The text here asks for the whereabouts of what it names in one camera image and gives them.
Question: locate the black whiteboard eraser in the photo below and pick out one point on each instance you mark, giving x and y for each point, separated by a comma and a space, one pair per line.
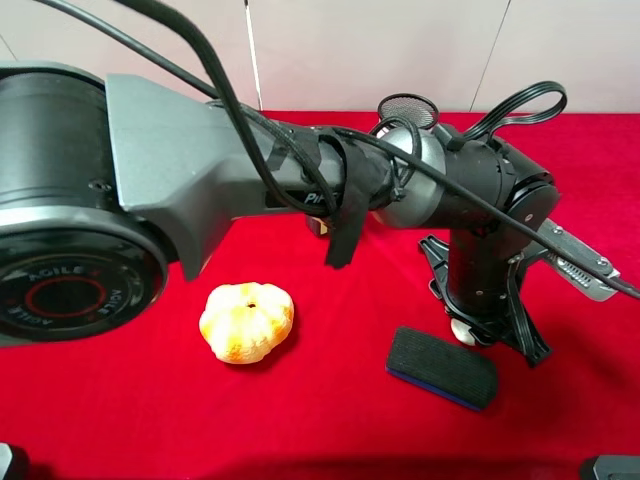
450, 371

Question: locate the red tablecloth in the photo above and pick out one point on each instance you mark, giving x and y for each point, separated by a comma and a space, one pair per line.
150, 400

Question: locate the small white duck figurine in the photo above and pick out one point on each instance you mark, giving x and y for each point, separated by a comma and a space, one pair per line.
462, 332

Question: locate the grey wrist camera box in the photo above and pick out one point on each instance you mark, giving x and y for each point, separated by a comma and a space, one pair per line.
578, 277

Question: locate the dark pump dispenser bottle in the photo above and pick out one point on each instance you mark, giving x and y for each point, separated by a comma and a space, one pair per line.
319, 227

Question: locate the peeled orange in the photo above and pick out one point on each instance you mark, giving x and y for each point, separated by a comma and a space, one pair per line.
243, 323

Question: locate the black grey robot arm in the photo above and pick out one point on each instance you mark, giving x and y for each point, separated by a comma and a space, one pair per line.
105, 183

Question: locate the white vertical wall strip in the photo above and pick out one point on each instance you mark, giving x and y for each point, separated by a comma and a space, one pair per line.
253, 53

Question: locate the black base corner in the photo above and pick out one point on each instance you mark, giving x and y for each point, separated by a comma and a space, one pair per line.
14, 462
610, 467

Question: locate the black base corner left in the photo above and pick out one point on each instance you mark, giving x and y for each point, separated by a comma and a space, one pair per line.
14, 462

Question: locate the black base corner right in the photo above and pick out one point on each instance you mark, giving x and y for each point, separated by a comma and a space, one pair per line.
610, 467

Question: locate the black mesh pen holder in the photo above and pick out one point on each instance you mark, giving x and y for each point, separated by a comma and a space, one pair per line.
419, 110

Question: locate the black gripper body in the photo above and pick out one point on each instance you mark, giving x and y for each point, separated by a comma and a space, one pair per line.
478, 279

